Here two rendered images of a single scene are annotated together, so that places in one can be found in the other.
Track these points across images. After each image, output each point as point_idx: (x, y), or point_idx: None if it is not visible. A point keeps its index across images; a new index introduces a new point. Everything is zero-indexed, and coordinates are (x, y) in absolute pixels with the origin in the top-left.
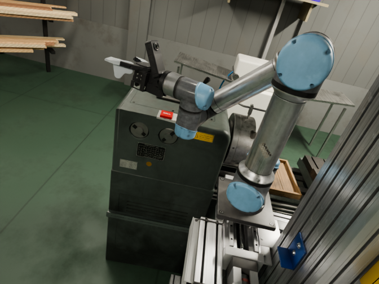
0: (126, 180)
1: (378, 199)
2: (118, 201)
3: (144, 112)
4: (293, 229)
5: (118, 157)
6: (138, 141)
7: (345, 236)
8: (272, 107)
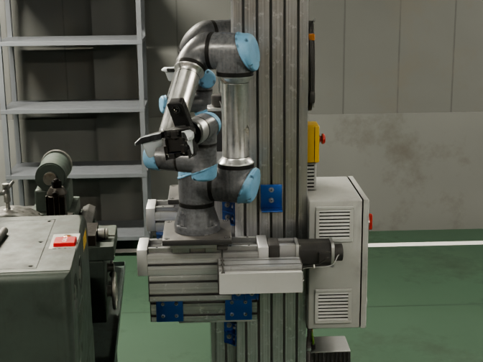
0: None
1: (303, 100)
2: None
3: (67, 256)
4: None
5: None
6: (77, 312)
7: (301, 138)
8: (242, 94)
